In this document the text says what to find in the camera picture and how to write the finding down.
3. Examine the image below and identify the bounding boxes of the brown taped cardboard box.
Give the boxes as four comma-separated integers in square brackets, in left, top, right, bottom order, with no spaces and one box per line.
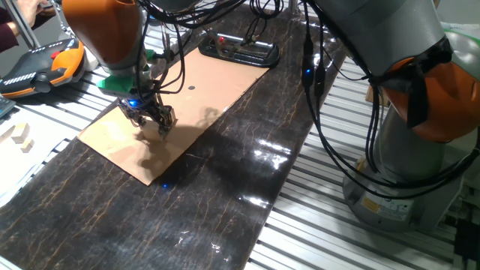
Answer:
[365,84,387,108]

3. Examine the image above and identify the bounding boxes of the slanted aluminium post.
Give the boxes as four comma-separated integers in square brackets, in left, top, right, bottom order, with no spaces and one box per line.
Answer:
[284,0,305,16]

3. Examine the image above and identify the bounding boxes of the dark marble pattern mat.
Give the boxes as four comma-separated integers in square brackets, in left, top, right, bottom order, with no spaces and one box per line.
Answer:
[0,0,350,270]

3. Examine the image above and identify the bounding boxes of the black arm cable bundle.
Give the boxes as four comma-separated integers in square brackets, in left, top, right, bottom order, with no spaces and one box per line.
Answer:
[299,0,480,200]

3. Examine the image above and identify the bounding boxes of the black box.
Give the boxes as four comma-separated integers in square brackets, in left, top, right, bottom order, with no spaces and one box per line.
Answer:
[454,219,480,263]

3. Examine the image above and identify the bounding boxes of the black plastic tray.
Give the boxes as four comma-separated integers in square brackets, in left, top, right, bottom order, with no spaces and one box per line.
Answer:
[197,28,281,69]

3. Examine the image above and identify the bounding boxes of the white paper stack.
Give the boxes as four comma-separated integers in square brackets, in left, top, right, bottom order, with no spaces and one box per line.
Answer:
[0,106,72,208]

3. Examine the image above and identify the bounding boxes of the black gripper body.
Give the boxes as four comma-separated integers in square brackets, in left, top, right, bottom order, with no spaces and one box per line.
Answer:
[118,95,166,122]

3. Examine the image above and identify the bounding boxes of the white egg shaped object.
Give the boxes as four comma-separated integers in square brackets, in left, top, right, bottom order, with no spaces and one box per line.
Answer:
[82,46,100,72]

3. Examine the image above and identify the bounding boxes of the medium wooden block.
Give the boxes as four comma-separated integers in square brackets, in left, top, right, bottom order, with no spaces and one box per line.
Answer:
[10,121,31,145]

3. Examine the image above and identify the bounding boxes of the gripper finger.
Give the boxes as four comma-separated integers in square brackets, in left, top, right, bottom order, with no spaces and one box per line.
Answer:
[125,109,148,129]
[151,104,177,140]

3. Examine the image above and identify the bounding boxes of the black keyboard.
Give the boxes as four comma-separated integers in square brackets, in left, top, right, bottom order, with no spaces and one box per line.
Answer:
[0,96,16,119]

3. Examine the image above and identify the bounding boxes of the flat wooden plank piece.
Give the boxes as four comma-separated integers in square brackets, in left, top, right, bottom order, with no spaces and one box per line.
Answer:
[0,124,16,144]

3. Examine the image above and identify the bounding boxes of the orange black teach pendant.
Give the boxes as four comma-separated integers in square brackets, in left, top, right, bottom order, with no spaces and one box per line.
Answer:
[0,37,86,100]

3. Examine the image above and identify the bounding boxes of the green gripper mount adapter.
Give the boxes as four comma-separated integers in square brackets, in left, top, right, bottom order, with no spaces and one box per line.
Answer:
[96,48,157,97]

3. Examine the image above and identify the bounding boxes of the black gripper cable bundle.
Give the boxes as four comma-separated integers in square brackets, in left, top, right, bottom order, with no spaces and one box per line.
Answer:
[134,0,286,98]

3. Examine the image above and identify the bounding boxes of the brown cardboard sheet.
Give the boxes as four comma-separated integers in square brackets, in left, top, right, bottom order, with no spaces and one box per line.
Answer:
[76,47,270,187]

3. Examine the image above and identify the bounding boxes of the small wooden cube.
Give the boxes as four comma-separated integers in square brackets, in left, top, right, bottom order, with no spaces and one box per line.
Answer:
[19,137,35,154]

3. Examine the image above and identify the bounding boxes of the person's hand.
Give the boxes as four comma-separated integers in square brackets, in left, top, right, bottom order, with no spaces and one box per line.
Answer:
[16,0,57,18]

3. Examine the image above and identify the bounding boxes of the grey metal tripod leg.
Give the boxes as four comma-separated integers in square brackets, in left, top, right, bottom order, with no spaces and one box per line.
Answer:
[1,0,41,50]

